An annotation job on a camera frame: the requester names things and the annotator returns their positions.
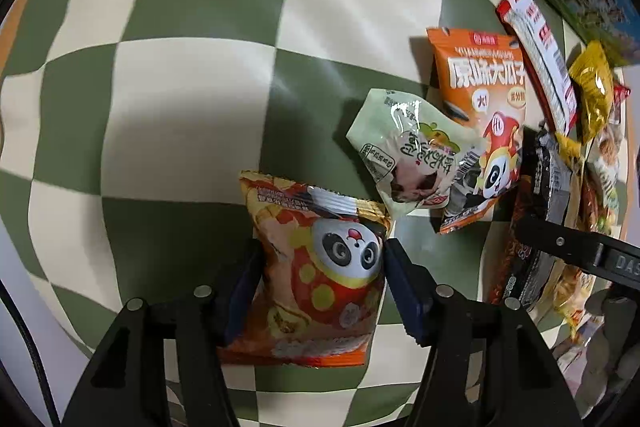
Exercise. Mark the pale green snack packet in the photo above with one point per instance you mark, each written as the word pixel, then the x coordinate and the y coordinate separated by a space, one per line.
pixel 411 149

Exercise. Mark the orange panda snack bag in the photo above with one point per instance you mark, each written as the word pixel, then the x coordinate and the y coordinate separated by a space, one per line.
pixel 323 282

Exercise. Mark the black noodle packet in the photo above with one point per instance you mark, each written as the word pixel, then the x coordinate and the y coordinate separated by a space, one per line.
pixel 542 200

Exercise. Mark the green white checkered blanket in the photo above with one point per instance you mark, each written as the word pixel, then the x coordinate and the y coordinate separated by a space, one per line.
pixel 125 125

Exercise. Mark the red white long snack packet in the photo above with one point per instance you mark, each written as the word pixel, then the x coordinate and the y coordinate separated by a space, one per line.
pixel 544 61

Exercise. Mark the white oat cookie packet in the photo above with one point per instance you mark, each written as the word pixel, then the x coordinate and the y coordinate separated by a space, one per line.
pixel 600 201

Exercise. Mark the orange sunflower seed bag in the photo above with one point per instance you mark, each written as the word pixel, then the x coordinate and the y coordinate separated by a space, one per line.
pixel 482 83

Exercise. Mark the small red sauce packet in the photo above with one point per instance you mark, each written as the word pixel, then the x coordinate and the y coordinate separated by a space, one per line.
pixel 621 93

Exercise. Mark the yellow hotpot seasoning packet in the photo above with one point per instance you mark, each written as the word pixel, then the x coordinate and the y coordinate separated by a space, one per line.
pixel 594 79

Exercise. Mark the yellow egg biscuit packet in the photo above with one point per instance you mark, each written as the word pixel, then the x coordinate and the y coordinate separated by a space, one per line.
pixel 570 295

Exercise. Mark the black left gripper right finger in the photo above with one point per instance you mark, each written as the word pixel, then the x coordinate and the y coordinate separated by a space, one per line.
pixel 488 364

